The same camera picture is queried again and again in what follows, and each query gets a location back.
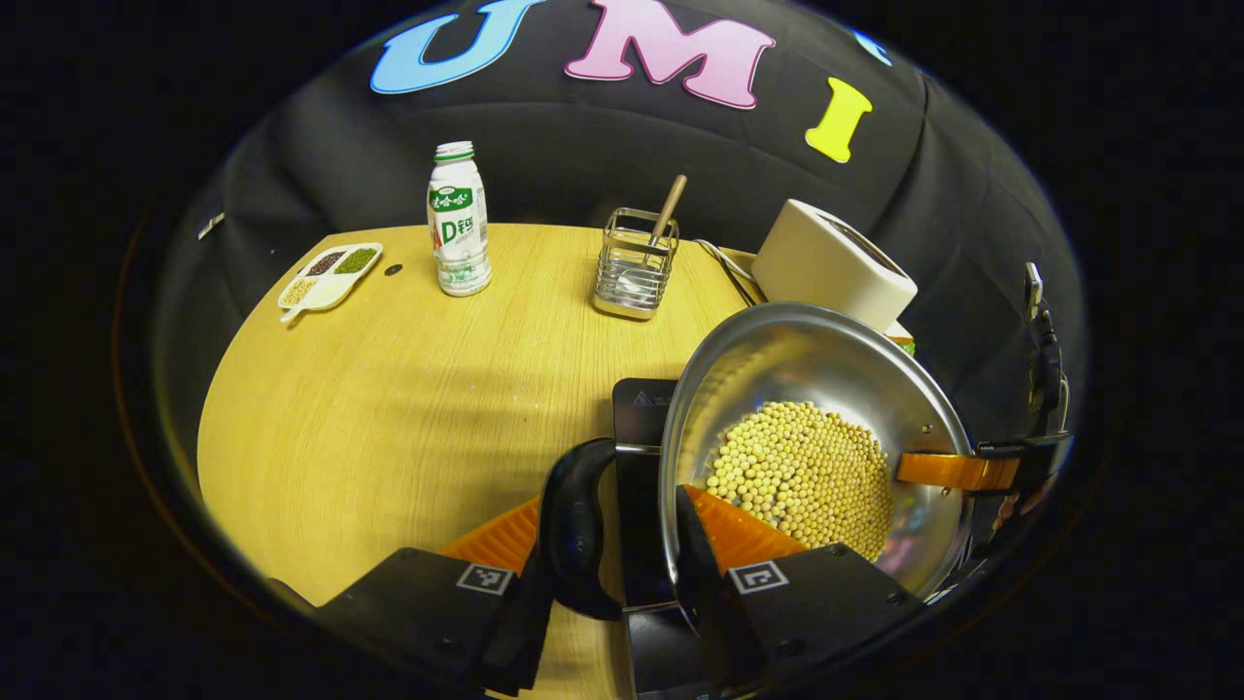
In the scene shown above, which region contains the black induction cooktop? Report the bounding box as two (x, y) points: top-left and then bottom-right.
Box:
(612, 377), (749, 700)

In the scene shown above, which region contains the white power cable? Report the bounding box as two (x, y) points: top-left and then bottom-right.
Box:
(695, 238), (759, 293)

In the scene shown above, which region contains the white divided dish of beans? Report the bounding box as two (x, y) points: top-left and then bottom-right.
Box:
(277, 242), (384, 324)

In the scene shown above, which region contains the white bottle green label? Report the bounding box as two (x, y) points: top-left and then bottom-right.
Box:
(428, 141), (493, 298)

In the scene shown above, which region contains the metal wire utensil holder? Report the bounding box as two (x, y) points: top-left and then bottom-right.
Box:
(593, 207), (681, 322)

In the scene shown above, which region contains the pile of yellow soybeans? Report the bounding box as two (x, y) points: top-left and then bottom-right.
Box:
(705, 401), (895, 563)

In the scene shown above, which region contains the wooden spoon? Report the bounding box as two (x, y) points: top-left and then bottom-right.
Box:
(622, 175), (688, 302)

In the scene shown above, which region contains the white toaster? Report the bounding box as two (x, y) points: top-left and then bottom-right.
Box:
(751, 199), (919, 333)

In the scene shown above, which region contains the stainless steel pot black handle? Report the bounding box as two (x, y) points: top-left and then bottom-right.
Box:
(537, 301), (977, 623)

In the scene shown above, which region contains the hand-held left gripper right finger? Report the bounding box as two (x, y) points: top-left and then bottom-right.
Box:
(673, 484), (925, 697)

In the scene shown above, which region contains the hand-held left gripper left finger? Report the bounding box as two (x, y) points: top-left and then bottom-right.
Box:
(316, 498), (556, 697)

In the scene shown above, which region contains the black backdrop cloth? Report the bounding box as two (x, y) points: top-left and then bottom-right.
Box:
(146, 0), (1089, 584)

